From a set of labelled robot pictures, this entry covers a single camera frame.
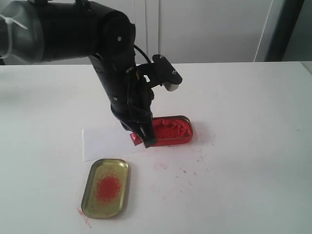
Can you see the white paper sheet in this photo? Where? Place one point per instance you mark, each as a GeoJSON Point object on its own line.
{"type": "Point", "coordinates": [107, 142]}

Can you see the red plastic stamp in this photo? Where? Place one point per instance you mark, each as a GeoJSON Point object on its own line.
{"type": "Point", "coordinates": [135, 139]}

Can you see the red ink pad tin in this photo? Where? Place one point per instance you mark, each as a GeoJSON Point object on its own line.
{"type": "Point", "coordinates": [172, 130]}

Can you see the dark door frame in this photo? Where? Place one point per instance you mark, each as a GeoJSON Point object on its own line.
{"type": "Point", "coordinates": [292, 36]}

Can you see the gold metal tin lid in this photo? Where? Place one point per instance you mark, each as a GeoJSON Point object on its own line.
{"type": "Point", "coordinates": [105, 189]}

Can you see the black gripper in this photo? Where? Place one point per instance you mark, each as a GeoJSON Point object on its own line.
{"type": "Point", "coordinates": [129, 95]}

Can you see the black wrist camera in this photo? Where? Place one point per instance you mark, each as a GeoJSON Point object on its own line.
{"type": "Point", "coordinates": [161, 73]}

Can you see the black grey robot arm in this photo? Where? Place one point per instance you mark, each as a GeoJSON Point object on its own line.
{"type": "Point", "coordinates": [37, 31]}

